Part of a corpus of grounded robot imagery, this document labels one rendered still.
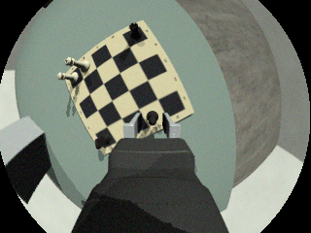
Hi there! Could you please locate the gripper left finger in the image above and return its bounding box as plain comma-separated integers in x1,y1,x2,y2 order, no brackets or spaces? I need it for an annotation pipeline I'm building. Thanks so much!
123,113,142,138

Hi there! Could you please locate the white chess king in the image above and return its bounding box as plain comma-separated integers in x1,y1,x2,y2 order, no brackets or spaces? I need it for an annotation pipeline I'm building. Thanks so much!
64,57,90,72

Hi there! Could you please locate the white queen chess piece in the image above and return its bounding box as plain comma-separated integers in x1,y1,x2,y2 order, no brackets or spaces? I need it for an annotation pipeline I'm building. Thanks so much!
57,72,79,83

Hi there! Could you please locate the black and cream chessboard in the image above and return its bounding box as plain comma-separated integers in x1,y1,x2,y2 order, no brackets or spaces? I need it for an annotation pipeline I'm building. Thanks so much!
65,20,194,154

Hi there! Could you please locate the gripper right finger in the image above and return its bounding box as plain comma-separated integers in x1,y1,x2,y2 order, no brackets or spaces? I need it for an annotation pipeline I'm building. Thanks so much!
162,113,181,138

